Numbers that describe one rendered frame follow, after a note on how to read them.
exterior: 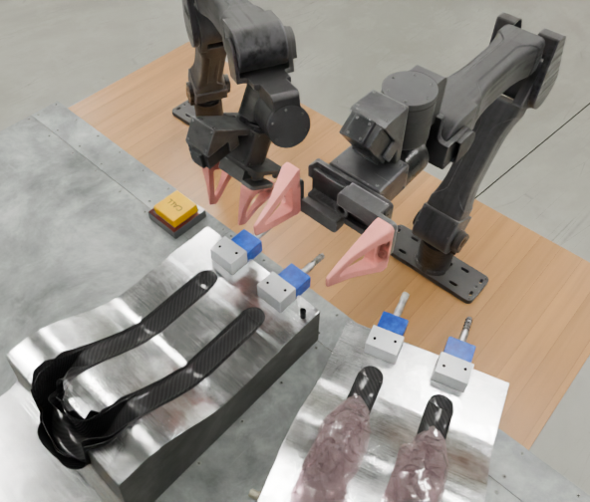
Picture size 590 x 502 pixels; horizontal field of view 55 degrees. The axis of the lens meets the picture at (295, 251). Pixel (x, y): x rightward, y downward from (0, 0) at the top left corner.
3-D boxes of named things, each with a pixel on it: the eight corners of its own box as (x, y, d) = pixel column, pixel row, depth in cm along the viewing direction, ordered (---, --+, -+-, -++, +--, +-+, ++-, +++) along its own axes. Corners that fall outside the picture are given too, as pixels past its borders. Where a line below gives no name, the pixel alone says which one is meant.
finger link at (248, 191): (236, 235, 82) (256, 177, 78) (202, 211, 85) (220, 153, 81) (266, 228, 87) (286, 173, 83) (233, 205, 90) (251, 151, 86)
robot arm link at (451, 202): (440, 257, 94) (545, 63, 79) (407, 236, 97) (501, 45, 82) (453, 250, 99) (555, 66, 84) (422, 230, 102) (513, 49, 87)
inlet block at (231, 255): (265, 224, 104) (263, 203, 100) (285, 238, 102) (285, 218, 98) (212, 268, 98) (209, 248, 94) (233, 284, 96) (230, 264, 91)
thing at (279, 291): (311, 256, 99) (312, 236, 95) (333, 272, 97) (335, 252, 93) (258, 303, 93) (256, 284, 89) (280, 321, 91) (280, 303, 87)
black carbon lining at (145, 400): (206, 272, 96) (198, 235, 89) (275, 328, 90) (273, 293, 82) (22, 418, 81) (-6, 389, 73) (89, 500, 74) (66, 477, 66)
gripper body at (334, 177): (383, 213, 56) (426, 172, 59) (304, 165, 60) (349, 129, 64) (376, 253, 61) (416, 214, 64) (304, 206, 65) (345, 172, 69)
